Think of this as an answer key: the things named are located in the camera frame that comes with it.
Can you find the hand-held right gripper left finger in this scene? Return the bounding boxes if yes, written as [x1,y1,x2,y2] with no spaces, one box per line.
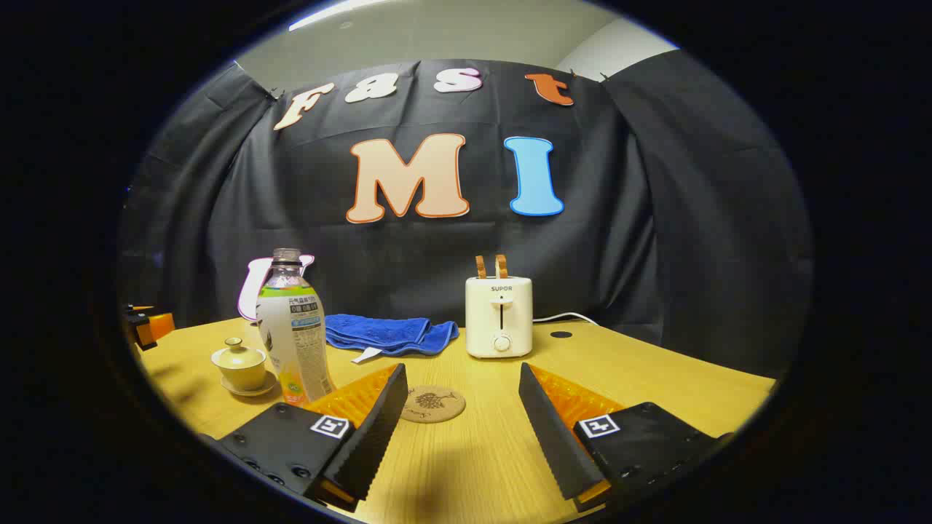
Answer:
[215,362,410,512]

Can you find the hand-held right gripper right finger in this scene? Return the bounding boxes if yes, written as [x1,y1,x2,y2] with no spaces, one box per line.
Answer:
[518,362,732,512]

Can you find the round cork coaster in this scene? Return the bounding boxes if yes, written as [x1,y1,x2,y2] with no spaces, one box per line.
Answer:
[399,385,467,424]

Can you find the pale yellow teacup lid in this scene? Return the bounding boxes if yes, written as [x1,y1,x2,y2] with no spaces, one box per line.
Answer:
[211,337,268,369]

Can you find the pale yellow ceramic teacup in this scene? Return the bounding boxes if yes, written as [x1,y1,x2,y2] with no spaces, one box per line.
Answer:
[217,362,265,392]

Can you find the clear labelled water bottle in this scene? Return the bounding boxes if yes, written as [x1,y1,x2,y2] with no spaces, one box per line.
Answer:
[256,248,337,405]

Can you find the blue folded towel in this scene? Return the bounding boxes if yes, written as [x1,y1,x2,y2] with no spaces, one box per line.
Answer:
[324,314,460,364]

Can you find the pale yellow ceramic saucer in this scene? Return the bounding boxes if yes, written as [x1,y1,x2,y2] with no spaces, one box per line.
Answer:
[221,371,278,398]

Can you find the white toaster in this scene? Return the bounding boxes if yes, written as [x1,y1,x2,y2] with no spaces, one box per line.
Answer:
[465,276,534,360]

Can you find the black backdrop cloth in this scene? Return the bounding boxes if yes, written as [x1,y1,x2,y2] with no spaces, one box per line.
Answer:
[120,49,813,379]

